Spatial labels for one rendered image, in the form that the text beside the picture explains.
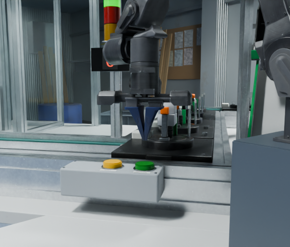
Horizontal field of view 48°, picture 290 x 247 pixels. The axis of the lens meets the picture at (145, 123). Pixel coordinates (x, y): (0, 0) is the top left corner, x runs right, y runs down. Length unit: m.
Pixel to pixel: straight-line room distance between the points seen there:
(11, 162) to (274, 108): 0.65
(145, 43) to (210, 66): 4.72
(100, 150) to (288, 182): 0.70
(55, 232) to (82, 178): 0.12
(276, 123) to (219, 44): 4.59
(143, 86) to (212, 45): 4.74
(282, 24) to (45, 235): 0.52
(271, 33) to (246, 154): 0.16
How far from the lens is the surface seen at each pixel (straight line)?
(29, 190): 0.85
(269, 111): 0.85
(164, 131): 0.82
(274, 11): 0.49
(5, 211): 0.80
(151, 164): 0.67
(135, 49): 0.64
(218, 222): 0.70
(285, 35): 0.46
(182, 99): 0.62
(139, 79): 0.64
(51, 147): 1.10
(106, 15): 1.03
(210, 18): 5.44
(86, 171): 0.69
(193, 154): 0.77
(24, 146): 1.15
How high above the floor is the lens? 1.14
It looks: 7 degrees down
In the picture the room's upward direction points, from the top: straight up
